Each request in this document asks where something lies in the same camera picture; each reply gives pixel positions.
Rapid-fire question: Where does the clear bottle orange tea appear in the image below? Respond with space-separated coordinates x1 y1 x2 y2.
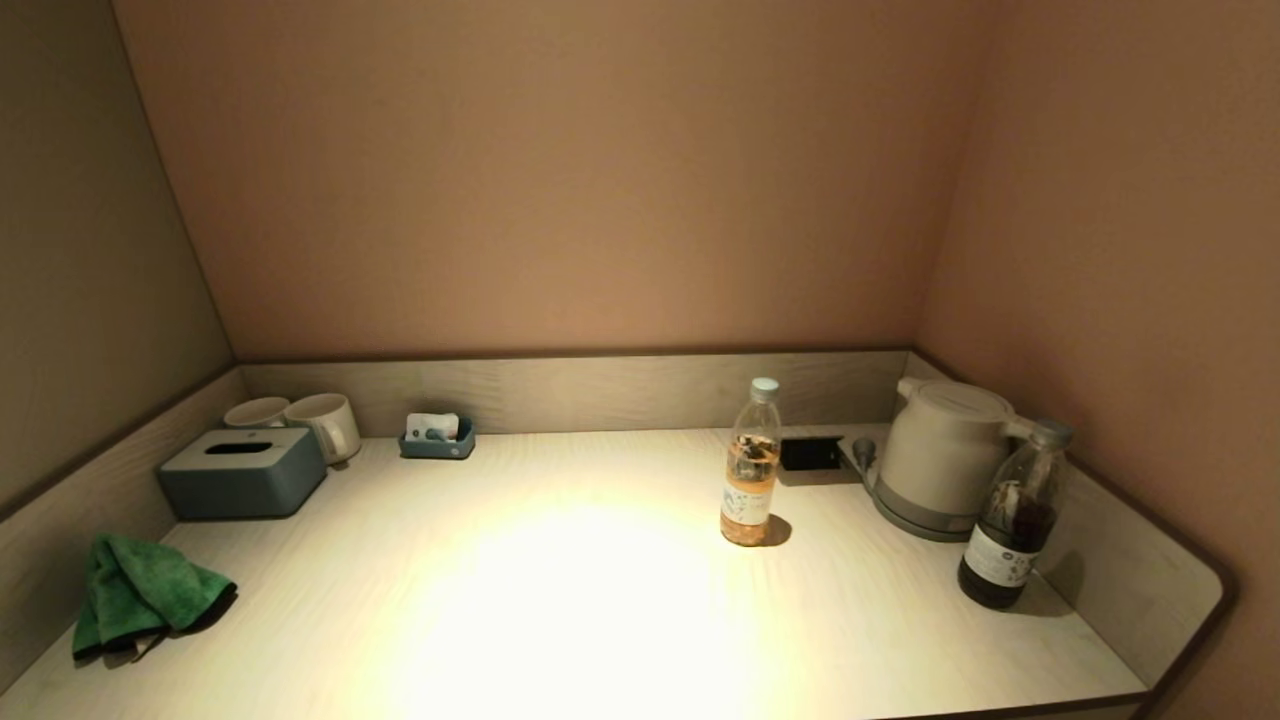
720 377 782 547

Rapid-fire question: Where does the grey kettle base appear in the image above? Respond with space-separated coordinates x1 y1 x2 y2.
868 470 986 544

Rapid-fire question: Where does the white ceramic mug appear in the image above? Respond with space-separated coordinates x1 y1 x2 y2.
284 393 362 466
223 396 291 431

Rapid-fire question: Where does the white electric kettle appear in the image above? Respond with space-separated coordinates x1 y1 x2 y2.
877 376 1041 519

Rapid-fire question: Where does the black recessed power socket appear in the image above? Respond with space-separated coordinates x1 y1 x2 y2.
779 435 843 472

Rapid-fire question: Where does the small blue tray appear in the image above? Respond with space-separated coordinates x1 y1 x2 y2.
399 417 476 461

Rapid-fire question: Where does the blue-grey tissue box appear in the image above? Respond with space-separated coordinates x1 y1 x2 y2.
157 427 328 521

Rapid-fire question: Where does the dark drink bottle white label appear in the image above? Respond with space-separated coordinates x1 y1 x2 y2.
958 419 1074 610

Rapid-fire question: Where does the green microfibre cloth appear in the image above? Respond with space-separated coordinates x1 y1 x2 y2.
72 534 239 661

